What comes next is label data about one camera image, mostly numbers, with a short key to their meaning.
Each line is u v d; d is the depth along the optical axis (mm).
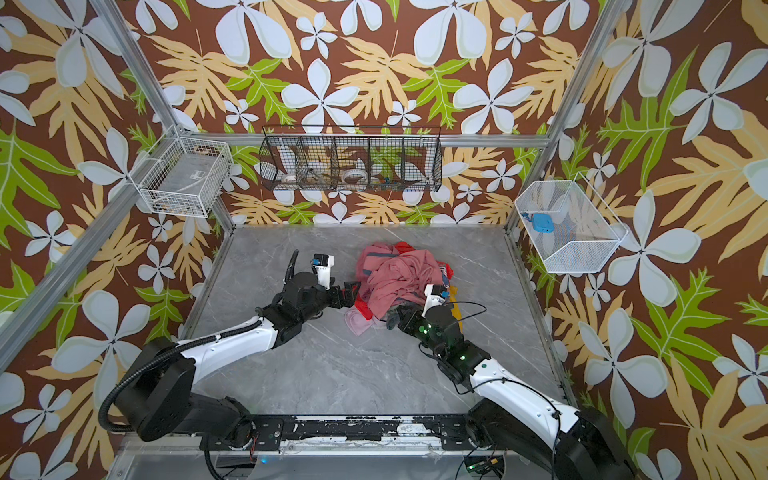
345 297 765
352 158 978
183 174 862
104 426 406
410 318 700
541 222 861
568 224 837
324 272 751
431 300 734
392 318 822
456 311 637
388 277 859
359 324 938
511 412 504
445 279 887
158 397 424
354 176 985
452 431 746
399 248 1036
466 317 576
